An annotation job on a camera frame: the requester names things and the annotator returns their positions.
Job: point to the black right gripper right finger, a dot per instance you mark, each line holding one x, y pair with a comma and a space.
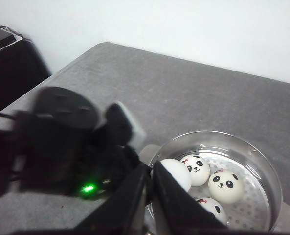
176, 212

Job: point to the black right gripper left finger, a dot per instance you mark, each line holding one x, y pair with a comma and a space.
123, 212

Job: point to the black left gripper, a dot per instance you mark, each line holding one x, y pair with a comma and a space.
64, 145

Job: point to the cream panda bun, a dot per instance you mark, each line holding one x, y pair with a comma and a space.
226, 186

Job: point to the stainless steel steamer pot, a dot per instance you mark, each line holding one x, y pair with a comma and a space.
262, 207

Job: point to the black box beside table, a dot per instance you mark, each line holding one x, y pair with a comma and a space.
21, 66

